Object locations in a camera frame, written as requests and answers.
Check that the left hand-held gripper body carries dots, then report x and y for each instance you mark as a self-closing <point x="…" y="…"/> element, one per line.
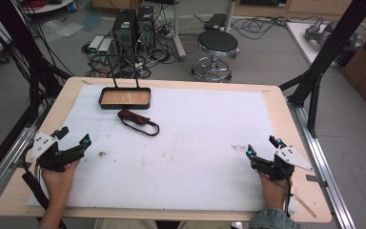
<point x="52" y="156"/>

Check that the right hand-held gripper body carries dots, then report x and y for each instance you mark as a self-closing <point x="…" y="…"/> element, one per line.
<point x="281" y="163"/>

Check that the dark red eye mask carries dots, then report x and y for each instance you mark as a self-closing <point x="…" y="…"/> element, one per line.
<point x="136" y="120"/>

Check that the black tray with wooden bottom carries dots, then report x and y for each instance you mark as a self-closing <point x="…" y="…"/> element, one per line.
<point x="125" y="98"/>

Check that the person's right hand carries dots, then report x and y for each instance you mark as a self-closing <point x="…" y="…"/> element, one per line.
<point x="274" y="192"/>

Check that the person's left hand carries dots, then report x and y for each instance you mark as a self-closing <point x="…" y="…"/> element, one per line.
<point x="58" y="186"/>

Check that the thin wooden stick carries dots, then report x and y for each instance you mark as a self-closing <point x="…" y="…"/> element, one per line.
<point x="305" y="206"/>

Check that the white foam mat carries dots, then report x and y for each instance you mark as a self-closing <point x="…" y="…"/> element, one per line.
<point x="184" y="152"/>

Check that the small silver box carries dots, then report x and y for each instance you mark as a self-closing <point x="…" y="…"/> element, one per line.
<point x="105" y="46"/>
<point x="96" y="44"/>

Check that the black round stool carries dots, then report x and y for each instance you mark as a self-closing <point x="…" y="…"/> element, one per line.
<point x="217" y="43"/>

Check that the black computer tower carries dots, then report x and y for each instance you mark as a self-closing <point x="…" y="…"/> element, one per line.
<point x="146" y="27"/>
<point x="124" y="30"/>

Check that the grey device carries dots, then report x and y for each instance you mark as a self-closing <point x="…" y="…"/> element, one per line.
<point x="319" y="30"/>

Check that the round white table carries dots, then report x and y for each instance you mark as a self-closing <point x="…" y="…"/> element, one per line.
<point x="47" y="5"/>

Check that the black flat device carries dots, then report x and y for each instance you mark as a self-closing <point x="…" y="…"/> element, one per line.
<point x="215" y="21"/>

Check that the grey table leg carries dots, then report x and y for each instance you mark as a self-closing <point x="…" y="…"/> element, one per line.
<point x="229" y="14"/>
<point x="178" y="35"/>

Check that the aluminium rail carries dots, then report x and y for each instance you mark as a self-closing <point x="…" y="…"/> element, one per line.
<point x="3" y="168"/>
<point x="322" y="159"/>

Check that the black metal frame strut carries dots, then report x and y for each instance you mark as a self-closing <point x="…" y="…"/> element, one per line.
<point x="19" y="41"/>
<point x="330" y="47"/>

